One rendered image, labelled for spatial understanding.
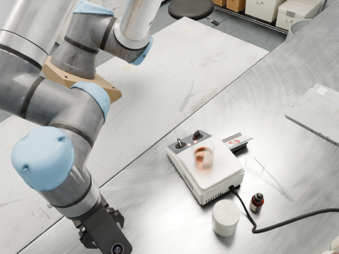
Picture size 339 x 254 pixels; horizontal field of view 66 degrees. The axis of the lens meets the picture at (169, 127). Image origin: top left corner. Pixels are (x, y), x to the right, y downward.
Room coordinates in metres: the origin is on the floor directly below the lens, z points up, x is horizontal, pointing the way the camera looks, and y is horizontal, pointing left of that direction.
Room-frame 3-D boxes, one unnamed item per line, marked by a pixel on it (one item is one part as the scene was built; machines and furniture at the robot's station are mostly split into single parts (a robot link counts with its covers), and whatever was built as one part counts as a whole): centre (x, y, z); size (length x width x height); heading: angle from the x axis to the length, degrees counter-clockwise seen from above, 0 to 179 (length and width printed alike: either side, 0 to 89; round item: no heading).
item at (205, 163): (0.34, -0.07, 1.02); 0.06 x 0.05 x 0.08; 104
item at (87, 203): (0.22, 0.18, 1.15); 0.08 x 0.08 x 0.05
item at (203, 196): (0.37, -0.08, 0.94); 0.22 x 0.13 x 0.08; 22
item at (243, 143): (0.44, -0.18, 0.92); 0.09 x 0.06 x 0.04; 108
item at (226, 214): (0.22, -0.10, 0.94); 0.06 x 0.06 x 0.08
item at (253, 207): (0.25, -0.18, 0.93); 0.03 x 0.03 x 0.07
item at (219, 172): (0.35, -0.09, 0.98); 0.12 x 0.12 x 0.01; 22
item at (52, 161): (0.22, 0.17, 1.23); 0.09 x 0.08 x 0.11; 163
